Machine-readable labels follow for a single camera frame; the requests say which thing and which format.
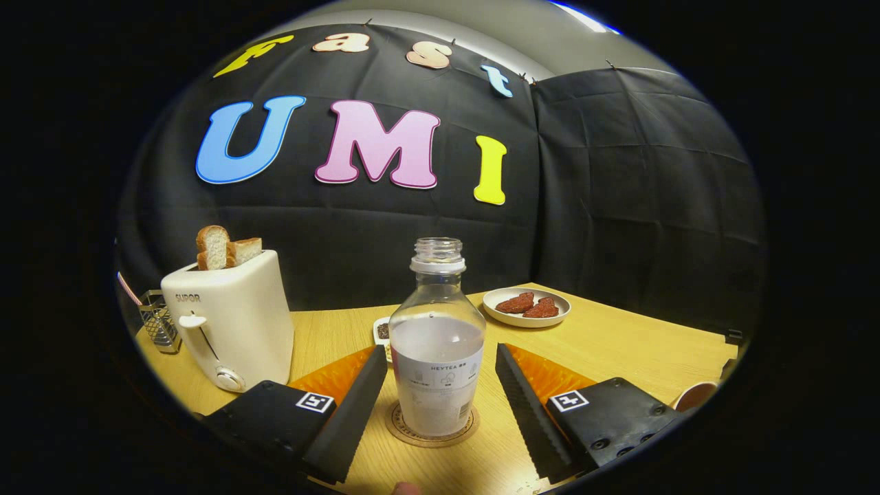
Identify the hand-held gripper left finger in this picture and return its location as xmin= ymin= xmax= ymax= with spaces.
xmin=199 ymin=344 xmax=389 ymax=485

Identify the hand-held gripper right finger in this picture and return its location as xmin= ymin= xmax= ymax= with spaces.
xmin=495 ymin=342 xmax=688 ymax=482

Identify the round cork coaster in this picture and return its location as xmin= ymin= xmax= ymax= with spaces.
xmin=384 ymin=401 xmax=481 ymax=449

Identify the clear juice bottle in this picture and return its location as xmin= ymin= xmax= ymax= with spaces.
xmin=388 ymin=237 xmax=487 ymax=438

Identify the cream cup with wooden handle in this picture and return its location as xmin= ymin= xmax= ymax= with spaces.
xmin=672 ymin=381 xmax=720 ymax=413

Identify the white divided grain dish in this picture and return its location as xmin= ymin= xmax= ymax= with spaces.
xmin=372 ymin=316 xmax=396 ymax=363

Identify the white round plate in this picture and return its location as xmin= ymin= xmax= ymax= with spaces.
xmin=482 ymin=287 xmax=572 ymax=329

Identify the red-brown meat piece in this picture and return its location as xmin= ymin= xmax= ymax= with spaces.
xmin=522 ymin=296 xmax=560 ymax=319
xmin=495 ymin=291 xmax=536 ymax=315

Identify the wooden table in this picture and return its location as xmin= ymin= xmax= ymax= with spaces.
xmin=134 ymin=282 xmax=740 ymax=495

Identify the white toaster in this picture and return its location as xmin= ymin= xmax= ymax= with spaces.
xmin=160 ymin=249 xmax=295 ymax=394

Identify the toasted bread slice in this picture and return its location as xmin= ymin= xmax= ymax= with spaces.
xmin=227 ymin=237 xmax=263 ymax=267
xmin=196 ymin=225 xmax=231 ymax=271

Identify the metal mesh holder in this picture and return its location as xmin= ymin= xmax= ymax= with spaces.
xmin=139 ymin=289 xmax=182 ymax=355

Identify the black backdrop cloth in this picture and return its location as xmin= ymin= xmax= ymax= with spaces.
xmin=113 ymin=24 xmax=767 ymax=344

